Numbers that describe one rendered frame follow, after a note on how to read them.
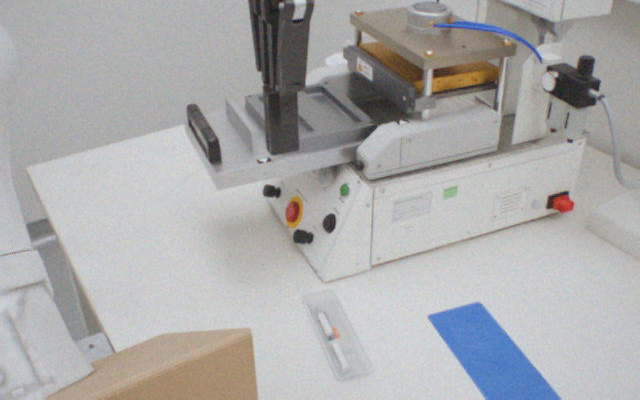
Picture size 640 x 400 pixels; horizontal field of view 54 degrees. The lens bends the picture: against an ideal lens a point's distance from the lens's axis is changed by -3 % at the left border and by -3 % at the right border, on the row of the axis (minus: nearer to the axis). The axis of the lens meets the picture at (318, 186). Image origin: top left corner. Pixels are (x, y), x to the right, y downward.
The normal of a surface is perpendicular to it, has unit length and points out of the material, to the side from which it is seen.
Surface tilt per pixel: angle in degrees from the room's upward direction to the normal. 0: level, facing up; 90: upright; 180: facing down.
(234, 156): 0
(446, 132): 90
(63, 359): 62
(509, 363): 0
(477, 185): 90
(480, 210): 90
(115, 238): 0
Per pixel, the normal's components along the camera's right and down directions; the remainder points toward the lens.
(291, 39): 0.36, 0.67
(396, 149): 0.39, 0.48
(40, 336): 0.87, -0.47
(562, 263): 0.00, -0.85
